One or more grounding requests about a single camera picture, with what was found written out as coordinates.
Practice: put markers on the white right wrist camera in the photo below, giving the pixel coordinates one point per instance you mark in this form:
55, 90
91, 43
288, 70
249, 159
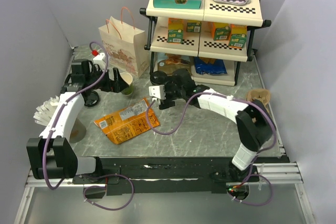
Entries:
157, 92

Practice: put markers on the green paper coffee cup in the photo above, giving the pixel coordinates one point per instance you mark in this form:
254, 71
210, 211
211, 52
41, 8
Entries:
128, 78

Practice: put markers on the orange chips bag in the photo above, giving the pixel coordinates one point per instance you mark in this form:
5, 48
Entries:
125, 124

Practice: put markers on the orange green snack box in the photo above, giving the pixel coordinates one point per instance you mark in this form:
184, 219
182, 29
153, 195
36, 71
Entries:
238, 36
220, 31
193, 26
175, 31

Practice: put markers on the cream black three-tier shelf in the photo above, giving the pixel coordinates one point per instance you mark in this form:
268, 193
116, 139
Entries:
202, 44

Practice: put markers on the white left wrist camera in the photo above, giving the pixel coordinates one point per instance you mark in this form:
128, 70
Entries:
99, 59

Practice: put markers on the black plastic cup lid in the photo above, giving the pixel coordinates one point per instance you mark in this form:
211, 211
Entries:
92, 100
158, 77

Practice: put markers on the blue chips bag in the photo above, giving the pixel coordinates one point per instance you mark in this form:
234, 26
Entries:
209, 66

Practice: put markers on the white Cream Bear paper bag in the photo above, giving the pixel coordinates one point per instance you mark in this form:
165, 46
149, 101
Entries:
124, 44

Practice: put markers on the brown cardboard cup carrier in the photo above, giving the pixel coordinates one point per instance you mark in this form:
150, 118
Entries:
263, 95

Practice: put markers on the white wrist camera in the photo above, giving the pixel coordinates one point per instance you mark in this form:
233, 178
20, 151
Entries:
157, 92
99, 59

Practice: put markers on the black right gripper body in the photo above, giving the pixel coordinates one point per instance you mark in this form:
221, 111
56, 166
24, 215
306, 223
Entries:
172, 92

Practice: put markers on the brown chips bag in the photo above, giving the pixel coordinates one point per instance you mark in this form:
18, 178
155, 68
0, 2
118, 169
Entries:
169, 63

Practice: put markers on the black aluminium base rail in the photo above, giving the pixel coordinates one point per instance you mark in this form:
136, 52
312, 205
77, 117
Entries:
123, 175

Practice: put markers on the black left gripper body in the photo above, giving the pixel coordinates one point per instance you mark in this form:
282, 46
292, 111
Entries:
105, 84

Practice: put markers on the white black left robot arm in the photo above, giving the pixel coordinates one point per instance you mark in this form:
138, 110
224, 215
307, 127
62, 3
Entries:
50, 155

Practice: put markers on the white paper straws bundle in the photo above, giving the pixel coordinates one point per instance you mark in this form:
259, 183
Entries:
44, 112

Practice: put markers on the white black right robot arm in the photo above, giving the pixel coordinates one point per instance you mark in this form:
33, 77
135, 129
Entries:
254, 125

